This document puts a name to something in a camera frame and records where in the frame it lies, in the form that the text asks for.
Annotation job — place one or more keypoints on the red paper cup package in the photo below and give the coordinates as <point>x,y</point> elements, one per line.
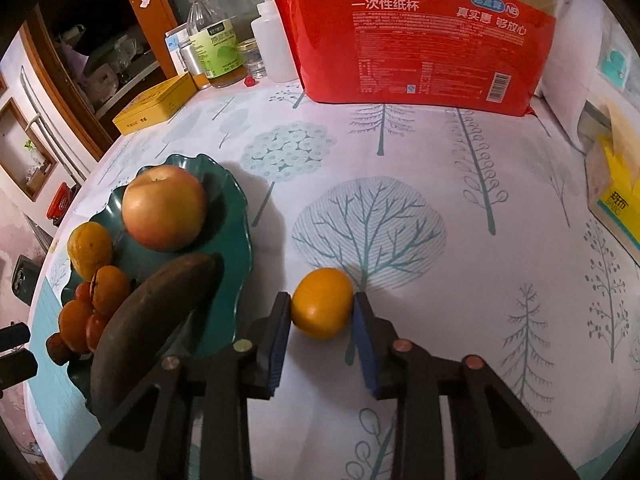
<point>425,50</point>

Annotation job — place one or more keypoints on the dull orange tangerine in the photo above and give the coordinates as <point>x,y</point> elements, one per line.
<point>90,250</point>

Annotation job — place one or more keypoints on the small silver cap bottle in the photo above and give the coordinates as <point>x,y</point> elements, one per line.
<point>187,57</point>

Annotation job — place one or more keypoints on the red cherry tomato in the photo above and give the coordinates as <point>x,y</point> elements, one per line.
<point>95,334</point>

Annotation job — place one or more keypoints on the dark brown jujube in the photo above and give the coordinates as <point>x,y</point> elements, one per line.
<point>57,348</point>

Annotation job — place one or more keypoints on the black phone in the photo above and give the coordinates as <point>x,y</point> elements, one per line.
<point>23,280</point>

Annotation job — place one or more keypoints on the red apple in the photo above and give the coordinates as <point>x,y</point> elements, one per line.
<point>165,207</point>

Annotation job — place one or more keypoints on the small clear glass jar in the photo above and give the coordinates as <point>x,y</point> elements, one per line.
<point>253,62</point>

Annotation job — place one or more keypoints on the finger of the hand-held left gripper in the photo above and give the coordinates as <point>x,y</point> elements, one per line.
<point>12,339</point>
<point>17,372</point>

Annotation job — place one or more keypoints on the yellow tin box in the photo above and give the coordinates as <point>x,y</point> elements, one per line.
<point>155,102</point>

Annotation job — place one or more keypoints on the green wavy plate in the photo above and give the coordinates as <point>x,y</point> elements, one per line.
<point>220,240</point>

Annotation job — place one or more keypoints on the red plastic item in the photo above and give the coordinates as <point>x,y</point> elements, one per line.
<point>61,201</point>

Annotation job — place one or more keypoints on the overripe dark banana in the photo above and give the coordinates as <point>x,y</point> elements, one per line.
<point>150,310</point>

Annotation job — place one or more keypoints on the wooden glass door cabinet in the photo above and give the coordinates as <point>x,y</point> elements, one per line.
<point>135,0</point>

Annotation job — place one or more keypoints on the large orange tangerine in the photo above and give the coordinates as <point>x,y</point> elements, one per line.
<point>111,290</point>

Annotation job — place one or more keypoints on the small red jujube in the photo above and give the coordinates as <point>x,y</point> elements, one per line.
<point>83,293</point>

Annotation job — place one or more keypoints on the green label glass bottle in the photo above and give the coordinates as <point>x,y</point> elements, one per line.
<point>217,50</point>

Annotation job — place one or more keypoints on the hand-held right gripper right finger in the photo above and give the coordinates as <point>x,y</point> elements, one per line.
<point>367,355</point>

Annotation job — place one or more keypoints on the yellow-orange tangerine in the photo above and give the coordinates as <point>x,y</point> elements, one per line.
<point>322,302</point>

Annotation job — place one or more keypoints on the small orange tangerine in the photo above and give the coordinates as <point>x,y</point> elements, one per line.
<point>75,325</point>

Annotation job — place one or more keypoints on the yellow tissue pack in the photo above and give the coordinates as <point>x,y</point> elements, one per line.
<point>612,195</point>

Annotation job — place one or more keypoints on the white squeeze wash bottle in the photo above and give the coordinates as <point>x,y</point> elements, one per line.
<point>274,45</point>

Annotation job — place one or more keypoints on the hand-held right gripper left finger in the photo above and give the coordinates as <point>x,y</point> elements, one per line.
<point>277,350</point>

